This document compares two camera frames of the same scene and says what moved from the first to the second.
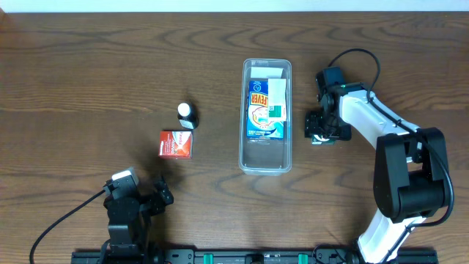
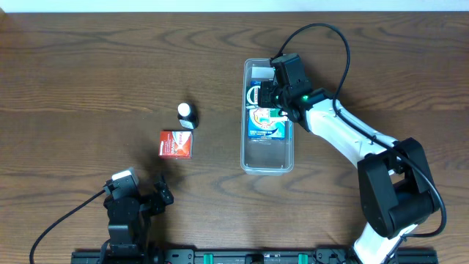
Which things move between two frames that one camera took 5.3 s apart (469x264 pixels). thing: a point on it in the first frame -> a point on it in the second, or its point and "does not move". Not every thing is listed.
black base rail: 289,256 does not move
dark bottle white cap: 187,116 does not move
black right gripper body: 315,125 -> 267,97
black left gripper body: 152,207 does not move
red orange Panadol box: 176,144 does not move
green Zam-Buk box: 320,139 -> 252,93
